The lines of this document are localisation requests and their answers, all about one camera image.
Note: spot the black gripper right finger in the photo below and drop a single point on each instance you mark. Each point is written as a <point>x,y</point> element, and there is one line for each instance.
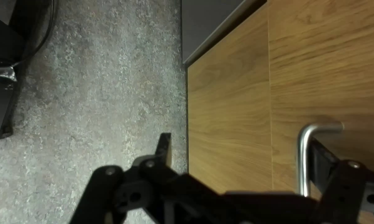
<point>346,186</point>

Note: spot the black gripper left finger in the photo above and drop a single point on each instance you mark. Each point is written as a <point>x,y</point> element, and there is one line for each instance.
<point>162,151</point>

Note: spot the wooden top drawer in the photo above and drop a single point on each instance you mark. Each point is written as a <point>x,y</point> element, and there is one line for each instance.
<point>320,69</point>

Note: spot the black perforated robot table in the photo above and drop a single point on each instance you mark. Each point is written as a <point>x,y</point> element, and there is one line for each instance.
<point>30,25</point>

